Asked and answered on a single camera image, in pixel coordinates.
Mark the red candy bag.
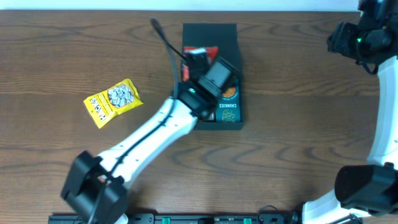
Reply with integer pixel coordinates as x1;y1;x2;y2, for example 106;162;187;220
182;46;218;82

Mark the black gift box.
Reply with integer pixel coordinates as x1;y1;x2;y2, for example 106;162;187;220
182;23;244;130

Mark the teal Chunkies snack box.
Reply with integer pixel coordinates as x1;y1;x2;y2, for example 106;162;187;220
215;80;241;123

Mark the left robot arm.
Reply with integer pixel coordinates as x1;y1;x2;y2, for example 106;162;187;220
60;57;240;223

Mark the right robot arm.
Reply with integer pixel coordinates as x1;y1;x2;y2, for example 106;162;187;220
290;0;397;223

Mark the yellow candy bag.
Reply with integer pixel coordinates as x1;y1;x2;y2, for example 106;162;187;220
83;78;144;129

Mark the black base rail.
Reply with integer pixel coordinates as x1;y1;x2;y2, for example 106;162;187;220
48;212;364;224

